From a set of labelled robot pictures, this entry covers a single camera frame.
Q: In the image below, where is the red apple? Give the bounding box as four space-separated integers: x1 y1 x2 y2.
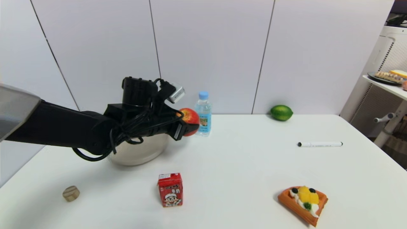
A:
178 108 200 137

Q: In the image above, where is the clear water bottle blue cap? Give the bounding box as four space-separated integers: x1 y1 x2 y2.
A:
195 91 212 137

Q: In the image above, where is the beige round plate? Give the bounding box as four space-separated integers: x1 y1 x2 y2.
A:
108 133 169 166

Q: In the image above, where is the red milk carton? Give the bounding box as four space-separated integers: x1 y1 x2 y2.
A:
157 173 184 208

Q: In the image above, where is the green lime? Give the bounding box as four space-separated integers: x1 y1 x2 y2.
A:
270 105 293 121

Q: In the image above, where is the small wooden block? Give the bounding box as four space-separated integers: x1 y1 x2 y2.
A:
62 186 80 202

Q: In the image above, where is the white marker pen black cap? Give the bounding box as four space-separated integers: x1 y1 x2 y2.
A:
297 142 343 148

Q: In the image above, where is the toy waffle with fruit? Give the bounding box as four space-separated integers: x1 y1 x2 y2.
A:
277 185 328 227

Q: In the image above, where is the white perforated shelf cart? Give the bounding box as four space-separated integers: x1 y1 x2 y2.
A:
339 25 407 149

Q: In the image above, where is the dark plate on shelf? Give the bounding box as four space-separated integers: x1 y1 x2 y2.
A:
367 72 403 85

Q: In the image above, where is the brown toy bread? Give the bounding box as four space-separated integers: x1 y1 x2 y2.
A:
375 71 403 84

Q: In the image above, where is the black device on cart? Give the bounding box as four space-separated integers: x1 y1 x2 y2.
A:
385 13 407 28

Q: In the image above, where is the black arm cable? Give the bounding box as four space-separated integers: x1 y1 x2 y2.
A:
72 78 185 162

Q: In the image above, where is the grey cart handle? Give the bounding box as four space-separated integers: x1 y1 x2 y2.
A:
373 113 396 123

